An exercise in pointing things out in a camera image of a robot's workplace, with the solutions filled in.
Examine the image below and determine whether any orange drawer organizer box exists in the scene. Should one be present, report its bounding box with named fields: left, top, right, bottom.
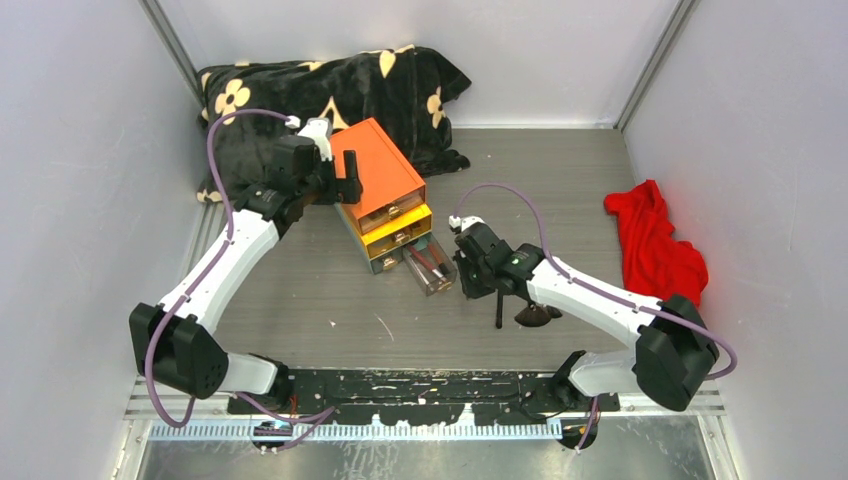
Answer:
left=331, top=118, right=433, bottom=274

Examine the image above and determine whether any clear drawer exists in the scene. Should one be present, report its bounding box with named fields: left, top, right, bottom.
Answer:
left=401, top=234, right=457, bottom=296

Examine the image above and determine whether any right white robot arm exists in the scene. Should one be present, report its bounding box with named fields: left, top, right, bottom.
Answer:
left=449, top=216, right=719, bottom=412

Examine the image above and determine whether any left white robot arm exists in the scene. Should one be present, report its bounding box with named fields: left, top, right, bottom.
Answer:
left=129, top=135, right=363, bottom=413

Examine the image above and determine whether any short red lip gloss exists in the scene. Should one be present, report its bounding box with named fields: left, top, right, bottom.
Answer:
left=427, top=242, right=449, bottom=275

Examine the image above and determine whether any black floral blanket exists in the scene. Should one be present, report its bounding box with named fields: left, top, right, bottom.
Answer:
left=197, top=45, right=472, bottom=203

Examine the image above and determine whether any red cloth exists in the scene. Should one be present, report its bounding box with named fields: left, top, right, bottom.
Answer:
left=603, top=179, right=709, bottom=306

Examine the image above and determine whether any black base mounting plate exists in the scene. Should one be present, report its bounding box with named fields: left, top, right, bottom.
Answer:
left=227, top=369, right=591, bottom=426

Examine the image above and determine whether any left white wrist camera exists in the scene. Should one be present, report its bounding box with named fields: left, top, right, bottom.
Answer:
left=285, top=115, right=333, bottom=162

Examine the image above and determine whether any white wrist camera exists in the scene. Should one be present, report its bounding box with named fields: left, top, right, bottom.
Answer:
left=448, top=215, right=485, bottom=235
left=285, top=115, right=333, bottom=162

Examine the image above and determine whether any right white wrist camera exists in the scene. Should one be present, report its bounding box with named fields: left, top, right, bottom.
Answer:
left=448, top=215, right=485, bottom=235

